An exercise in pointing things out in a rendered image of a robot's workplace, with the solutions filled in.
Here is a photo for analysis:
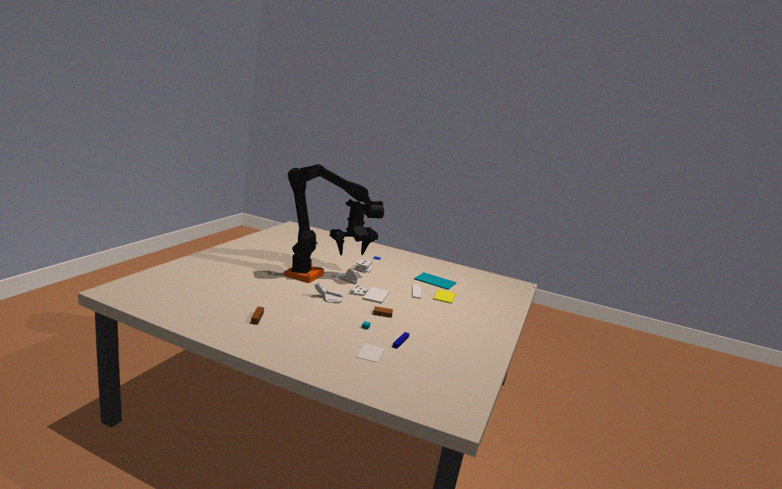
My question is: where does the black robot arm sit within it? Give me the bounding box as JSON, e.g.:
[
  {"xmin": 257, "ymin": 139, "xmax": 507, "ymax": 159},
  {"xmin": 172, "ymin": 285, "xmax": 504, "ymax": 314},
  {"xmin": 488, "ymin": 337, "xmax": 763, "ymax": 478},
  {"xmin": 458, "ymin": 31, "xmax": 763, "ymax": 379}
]
[{"xmin": 288, "ymin": 164, "xmax": 384, "ymax": 274}]

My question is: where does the dark blue rectangular bar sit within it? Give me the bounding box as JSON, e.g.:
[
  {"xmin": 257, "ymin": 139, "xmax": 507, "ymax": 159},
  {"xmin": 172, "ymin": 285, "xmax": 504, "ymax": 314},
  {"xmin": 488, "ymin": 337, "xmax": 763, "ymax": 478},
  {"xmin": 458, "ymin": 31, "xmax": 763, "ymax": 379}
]
[{"xmin": 392, "ymin": 332, "xmax": 409, "ymax": 348}]

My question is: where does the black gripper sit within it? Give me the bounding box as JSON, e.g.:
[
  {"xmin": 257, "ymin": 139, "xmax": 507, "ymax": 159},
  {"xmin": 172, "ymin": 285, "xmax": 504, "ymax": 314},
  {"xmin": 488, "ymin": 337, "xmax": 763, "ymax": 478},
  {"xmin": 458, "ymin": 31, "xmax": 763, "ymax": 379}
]
[{"xmin": 329, "ymin": 217, "xmax": 378, "ymax": 255}]

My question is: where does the yellow flat plate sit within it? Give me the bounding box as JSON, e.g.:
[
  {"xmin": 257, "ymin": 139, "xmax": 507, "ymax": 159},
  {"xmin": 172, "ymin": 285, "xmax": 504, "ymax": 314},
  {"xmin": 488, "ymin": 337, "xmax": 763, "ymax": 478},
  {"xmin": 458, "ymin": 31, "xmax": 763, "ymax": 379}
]
[{"xmin": 434, "ymin": 289, "xmax": 456, "ymax": 304}]

